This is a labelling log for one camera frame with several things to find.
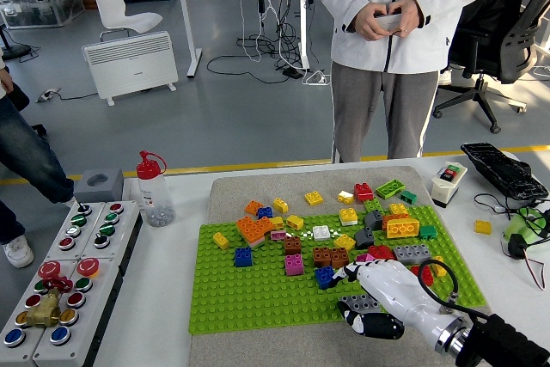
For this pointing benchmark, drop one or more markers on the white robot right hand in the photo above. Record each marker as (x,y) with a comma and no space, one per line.
(395,294)

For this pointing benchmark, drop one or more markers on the person's left hand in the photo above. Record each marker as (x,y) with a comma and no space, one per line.
(410,16)

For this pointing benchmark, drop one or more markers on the person's right hand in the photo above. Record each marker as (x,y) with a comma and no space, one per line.
(365,23)

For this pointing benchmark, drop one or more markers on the grey remote control box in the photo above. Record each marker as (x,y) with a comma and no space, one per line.
(391,22)

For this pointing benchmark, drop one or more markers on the red square toy brick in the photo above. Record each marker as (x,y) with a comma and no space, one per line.
(426,277)
(380,252)

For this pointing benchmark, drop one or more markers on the grey eight-stud toy brick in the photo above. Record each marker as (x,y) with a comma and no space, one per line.
(358,302)

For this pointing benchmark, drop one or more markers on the white box coloured switches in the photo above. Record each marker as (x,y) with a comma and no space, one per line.
(444,191)

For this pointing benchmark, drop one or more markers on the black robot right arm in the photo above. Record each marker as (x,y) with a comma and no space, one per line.
(507,345)

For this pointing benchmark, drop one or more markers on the pink and white toy brick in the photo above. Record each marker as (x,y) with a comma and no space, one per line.
(364,258)

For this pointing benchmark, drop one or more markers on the yellow narrow toy brick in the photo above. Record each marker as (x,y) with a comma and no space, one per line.
(439,270)

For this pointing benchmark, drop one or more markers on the grey curved toy brick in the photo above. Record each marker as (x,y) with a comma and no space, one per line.
(364,238)
(374,221)

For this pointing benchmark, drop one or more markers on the brown square toy brick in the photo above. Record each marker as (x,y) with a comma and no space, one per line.
(293,246)
(322,257)
(340,258)

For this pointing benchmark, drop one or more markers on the dark green toy brick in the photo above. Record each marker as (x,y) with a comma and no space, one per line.
(428,232)
(407,197)

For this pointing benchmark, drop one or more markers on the yellow square toy brick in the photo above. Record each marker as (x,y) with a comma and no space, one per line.
(345,242)
(295,222)
(313,198)
(280,205)
(483,227)
(221,240)
(399,209)

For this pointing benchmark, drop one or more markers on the blue square toy brick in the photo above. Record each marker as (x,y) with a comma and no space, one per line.
(323,277)
(243,257)

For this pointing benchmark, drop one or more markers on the orange long toy brick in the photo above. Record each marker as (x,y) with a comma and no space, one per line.
(395,216)

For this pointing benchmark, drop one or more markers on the white square toy brick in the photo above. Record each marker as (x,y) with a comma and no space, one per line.
(321,233)

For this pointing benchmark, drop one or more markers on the magenta square toy brick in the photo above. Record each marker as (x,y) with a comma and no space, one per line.
(294,265)

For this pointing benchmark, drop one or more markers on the red tall toy brick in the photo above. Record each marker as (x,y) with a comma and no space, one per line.
(363,192)

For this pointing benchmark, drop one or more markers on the green studded baseplate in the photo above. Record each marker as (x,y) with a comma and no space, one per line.
(266,298)

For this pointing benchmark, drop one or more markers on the pink flat toy brick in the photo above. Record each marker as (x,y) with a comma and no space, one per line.
(278,235)

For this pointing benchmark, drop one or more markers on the small yellow toy brick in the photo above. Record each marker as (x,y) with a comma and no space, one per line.
(277,222)

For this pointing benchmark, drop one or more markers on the orange square toy brick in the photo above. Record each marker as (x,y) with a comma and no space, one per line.
(253,207)
(265,224)

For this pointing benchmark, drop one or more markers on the small blue toy brick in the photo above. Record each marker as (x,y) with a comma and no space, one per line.
(265,212)

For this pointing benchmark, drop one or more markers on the large yellow hollow brick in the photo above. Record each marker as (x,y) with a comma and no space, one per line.
(402,229)

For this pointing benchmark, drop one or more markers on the yellow white brick stack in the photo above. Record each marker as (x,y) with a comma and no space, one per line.
(348,216)

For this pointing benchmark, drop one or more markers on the lime green square brick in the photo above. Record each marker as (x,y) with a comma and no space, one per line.
(373,205)

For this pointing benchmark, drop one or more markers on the lime green long brick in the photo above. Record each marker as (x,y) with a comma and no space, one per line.
(390,189)

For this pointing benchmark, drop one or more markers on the small yellow white brick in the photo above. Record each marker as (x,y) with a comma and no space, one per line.
(346,198)

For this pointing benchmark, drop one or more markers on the black mesh office chair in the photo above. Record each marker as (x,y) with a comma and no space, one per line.
(515,62)

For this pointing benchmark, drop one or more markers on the small black motor block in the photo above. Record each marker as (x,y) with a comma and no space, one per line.
(517,246)

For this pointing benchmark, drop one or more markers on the lime green plastic part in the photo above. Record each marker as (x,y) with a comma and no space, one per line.
(513,227)

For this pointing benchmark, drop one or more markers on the orange pink white brick stack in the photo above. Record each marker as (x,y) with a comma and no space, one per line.
(249,233)

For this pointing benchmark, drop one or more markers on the black keyboard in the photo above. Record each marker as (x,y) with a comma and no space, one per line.
(502,171)

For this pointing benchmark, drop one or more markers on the white panel heater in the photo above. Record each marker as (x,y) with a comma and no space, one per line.
(129,62)

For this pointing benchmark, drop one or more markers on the white plastic chair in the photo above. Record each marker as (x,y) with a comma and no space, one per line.
(116,10)

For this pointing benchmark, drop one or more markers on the clear bottle red cap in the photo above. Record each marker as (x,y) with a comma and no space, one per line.
(154,199)

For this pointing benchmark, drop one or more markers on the small white push-button box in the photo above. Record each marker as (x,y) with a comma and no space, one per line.
(64,229)
(124,223)

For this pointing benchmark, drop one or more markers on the large white emergency-stop button box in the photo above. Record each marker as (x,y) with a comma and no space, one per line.
(23,287)
(99,296)

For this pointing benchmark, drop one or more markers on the grey block with hole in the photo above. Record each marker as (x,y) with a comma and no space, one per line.
(99,191)

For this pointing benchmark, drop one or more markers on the clear plastic crate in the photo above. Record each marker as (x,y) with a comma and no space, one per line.
(43,1)

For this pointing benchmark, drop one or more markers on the grey floor socket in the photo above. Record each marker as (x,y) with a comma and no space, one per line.
(48,95)

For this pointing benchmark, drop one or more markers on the black round stand base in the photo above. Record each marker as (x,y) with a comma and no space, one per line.
(13,50)

